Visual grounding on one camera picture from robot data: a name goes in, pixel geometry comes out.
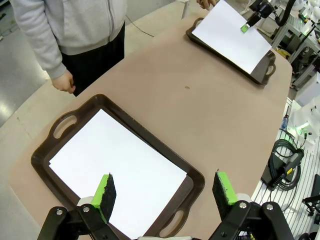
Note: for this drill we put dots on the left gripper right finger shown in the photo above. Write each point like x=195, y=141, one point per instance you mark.
x=223, y=195

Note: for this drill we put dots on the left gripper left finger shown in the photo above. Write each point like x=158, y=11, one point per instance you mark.
x=102, y=197

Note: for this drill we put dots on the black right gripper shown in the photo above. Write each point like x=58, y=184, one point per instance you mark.
x=261, y=5

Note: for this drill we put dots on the white A4 paper sheet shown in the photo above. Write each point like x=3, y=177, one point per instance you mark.
x=225, y=37
x=112, y=155

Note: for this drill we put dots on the person's right forearm grey sleeve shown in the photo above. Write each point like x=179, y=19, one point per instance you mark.
x=50, y=60

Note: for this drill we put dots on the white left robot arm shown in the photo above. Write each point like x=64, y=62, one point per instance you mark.
x=307, y=115

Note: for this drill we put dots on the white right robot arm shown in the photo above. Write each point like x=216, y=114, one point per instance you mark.
x=314, y=4

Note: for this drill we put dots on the person's left hand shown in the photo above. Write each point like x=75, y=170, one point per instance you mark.
x=206, y=3

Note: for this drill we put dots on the person's right hand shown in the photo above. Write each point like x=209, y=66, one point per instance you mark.
x=63, y=82

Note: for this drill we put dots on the black power adapter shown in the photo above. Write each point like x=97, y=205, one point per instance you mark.
x=268, y=172

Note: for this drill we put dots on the white slotted robot platform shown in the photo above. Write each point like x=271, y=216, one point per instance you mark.
x=295, y=212

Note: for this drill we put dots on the person's black trousers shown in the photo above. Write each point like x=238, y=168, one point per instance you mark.
x=100, y=57

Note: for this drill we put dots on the grey zip hoodie torso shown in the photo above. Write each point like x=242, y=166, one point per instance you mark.
x=82, y=25

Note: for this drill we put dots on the aluminium profile frame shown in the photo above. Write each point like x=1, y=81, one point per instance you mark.
x=301, y=75

